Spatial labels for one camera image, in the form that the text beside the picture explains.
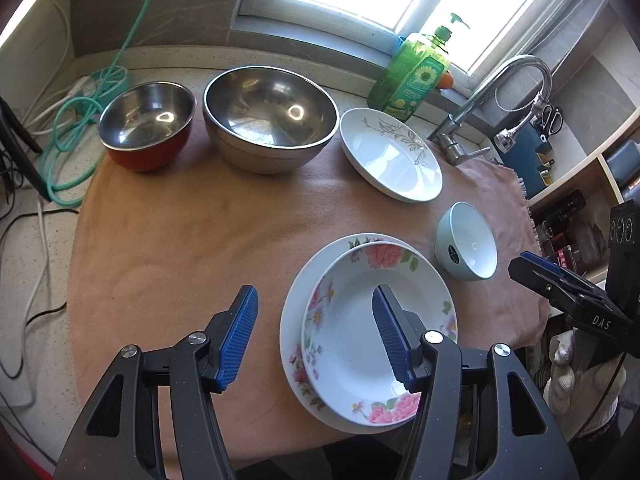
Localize green dish soap bottle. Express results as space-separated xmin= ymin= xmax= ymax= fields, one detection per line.
xmin=367 ymin=13 xmax=469 ymax=122

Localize white cable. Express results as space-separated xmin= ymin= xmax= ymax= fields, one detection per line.
xmin=0 ymin=0 xmax=82 ymax=411

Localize teal hose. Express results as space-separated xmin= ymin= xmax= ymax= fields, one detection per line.
xmin=38 ymin=0 xmax=166 ymax=207

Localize wooden shelf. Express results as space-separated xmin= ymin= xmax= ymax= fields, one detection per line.
xmin=524 ymin=104 xmax=640 ymax=281

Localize teal round power strip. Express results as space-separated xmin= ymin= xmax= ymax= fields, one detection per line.
xmin=82 ymin=65 xmax=130 ymax=100

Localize black cable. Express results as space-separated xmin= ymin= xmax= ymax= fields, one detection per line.
xmin=0 ymin=154 xmax=82 ymax=466

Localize red steel bowl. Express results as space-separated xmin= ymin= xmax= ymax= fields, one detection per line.
xmin=99 ymin=80 xmax=196 ymax=172

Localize large pink-flower plate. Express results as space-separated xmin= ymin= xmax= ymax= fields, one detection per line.
xmin=300 ymin=238 xmax=458 ymax=428

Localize pink towel mat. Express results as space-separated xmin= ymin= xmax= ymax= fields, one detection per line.
xmin=67 ymin=118 xmax=550 ymax=464

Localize black scissors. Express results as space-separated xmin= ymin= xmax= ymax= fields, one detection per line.
xmin=539 ymin=104 xmax=564 ymax=138

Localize white plate grey leaf pattern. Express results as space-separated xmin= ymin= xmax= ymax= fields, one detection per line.
xmin=340 ymin=107 xmax=444 ymax=204

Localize orange fruit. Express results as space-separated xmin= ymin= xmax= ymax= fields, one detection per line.
xmin=437 ymin=70 xmax=454 ymax=90

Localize white-gloved right hand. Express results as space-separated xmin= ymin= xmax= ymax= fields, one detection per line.
xmin=544 ymin=330 xmax=626 ymax=422

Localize light blue ceramic bowl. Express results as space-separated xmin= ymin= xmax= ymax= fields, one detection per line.
xmin=435 ymin=202 xmax=498 ymax=282

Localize chrome kitchen faucet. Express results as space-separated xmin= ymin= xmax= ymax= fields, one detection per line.
xmin=426 ymin=54 xmax=557 ymax=167

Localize large stainless steel bowl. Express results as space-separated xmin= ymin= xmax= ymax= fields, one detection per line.
xmin=202 ymin=65 xmax=340 ymax=174

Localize blue knife block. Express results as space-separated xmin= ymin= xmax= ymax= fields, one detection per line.
xmin=492 ymin=125 xmax=554 ymax=198

